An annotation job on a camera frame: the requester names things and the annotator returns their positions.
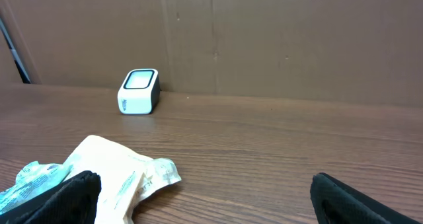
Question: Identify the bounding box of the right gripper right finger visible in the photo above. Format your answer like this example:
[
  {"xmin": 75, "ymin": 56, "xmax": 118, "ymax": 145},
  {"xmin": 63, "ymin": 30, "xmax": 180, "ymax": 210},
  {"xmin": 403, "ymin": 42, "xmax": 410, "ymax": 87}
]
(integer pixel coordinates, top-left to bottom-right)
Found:
[{"xmin": 310, "ymin": 172, "xmax": 419, "ymax": 224}]

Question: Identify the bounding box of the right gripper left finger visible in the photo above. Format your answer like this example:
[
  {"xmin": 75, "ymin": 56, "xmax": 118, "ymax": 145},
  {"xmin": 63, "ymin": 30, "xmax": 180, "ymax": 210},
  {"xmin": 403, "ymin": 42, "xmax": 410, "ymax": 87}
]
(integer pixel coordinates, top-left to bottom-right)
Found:
[{"xmin": 1, "ymin": 170, "xmax": 101, "ymax": 224}]

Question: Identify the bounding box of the beige snack pouch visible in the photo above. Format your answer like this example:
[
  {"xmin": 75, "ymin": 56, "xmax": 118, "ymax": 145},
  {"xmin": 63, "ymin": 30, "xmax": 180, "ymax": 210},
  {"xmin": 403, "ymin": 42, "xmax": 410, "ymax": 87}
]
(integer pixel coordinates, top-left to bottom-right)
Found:
[{"xmin": 64, "ymin": 135, "xmax": 181, "ymax": 224}]

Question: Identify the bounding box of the white barcode scanner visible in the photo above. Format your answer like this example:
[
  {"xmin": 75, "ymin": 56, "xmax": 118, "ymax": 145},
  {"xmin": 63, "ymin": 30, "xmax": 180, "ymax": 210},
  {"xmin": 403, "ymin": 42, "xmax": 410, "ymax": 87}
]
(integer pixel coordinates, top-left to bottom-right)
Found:
[{"xmin": 117, "ymin": 69, "xmax": 161, "ymax": 115}]

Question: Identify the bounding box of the teal crinkled wrapper packet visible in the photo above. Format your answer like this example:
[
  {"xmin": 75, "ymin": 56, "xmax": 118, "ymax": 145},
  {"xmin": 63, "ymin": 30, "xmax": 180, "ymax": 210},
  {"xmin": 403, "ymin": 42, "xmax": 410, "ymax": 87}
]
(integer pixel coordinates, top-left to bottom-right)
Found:
[{"xmin": 1, "ymin": 161, "xmax": 71, "ymax": 214}]

